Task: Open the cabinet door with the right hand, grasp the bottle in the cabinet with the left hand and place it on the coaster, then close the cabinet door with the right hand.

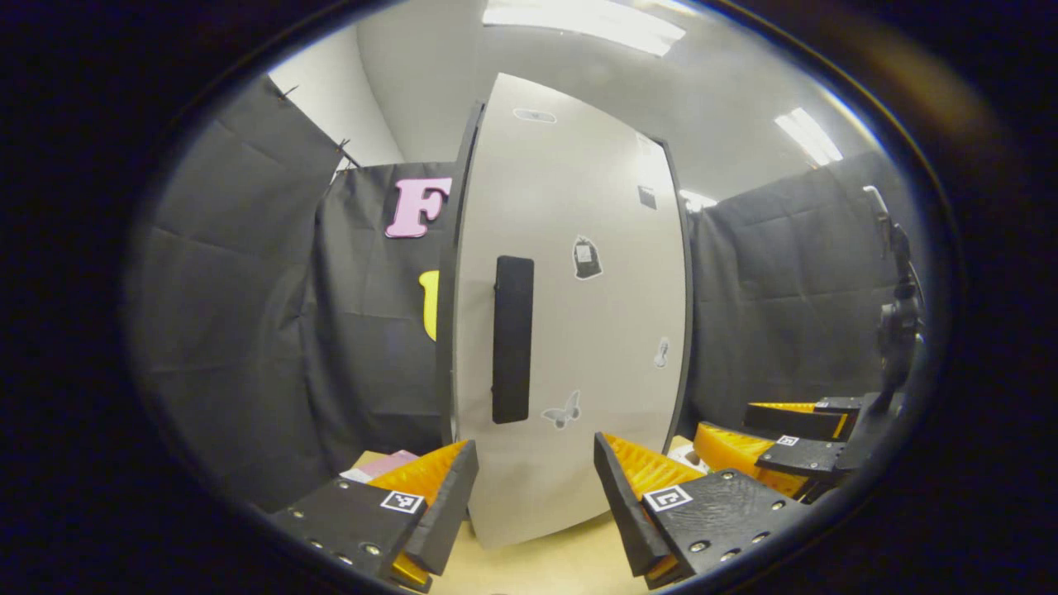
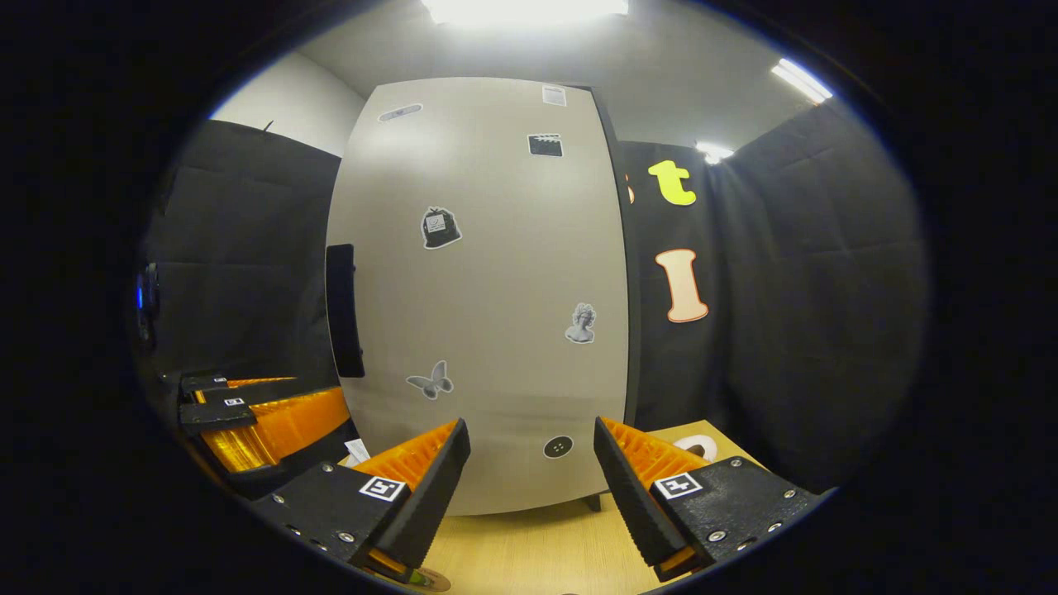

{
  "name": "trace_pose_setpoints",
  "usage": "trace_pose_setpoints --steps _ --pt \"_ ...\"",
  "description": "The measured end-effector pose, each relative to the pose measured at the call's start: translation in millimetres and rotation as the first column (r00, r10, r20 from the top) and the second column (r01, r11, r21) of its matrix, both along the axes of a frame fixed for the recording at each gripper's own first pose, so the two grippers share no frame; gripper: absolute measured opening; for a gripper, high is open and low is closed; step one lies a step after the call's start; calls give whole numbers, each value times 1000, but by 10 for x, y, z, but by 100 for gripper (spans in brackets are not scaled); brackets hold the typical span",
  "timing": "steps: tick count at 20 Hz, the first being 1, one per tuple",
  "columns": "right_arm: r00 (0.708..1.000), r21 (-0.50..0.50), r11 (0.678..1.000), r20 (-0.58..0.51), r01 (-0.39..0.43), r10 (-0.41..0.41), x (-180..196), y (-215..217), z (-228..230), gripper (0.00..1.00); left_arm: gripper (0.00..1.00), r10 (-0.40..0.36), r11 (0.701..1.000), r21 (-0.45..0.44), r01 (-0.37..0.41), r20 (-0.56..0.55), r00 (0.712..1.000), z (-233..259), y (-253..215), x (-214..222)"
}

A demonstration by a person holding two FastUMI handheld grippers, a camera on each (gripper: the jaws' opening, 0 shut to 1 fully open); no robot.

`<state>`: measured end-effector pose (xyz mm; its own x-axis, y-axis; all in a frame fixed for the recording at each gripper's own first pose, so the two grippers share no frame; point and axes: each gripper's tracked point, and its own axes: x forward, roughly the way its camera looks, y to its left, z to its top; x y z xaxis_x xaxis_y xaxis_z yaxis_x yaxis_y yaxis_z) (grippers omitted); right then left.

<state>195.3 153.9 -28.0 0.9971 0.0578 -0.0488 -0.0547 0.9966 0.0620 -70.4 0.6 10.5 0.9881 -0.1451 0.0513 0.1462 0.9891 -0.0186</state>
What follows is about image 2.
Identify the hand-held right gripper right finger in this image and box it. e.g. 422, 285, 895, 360
593, 416, 837, 583

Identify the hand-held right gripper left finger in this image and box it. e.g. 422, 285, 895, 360
269, 417, 470, 583

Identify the black door handle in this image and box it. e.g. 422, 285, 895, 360
325, 244, 366, 379

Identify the dark grey cabinet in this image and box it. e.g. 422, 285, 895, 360
579, 81, 647, 513

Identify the beige cabinet door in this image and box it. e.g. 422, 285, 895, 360
325, 77, 631, 517

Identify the white pink plush toy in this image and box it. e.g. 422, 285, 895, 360
673, 435, 719, 464

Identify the black backdrop cloth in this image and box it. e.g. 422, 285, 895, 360
141, 103, 928, 497

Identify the long ceiling light strip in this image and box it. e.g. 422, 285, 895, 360
770, 57, 834, 105

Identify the large ceiling light panel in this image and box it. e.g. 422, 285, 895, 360
422, 0, 631, 26

